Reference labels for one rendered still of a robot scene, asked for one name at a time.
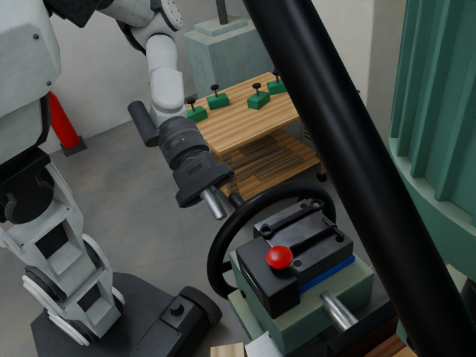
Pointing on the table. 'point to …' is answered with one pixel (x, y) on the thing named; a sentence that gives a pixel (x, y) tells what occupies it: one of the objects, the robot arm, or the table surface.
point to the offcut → (229, 350)
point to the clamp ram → (357, 327)
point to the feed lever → (365, 178)
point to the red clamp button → (279, 257)
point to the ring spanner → (291, 218)
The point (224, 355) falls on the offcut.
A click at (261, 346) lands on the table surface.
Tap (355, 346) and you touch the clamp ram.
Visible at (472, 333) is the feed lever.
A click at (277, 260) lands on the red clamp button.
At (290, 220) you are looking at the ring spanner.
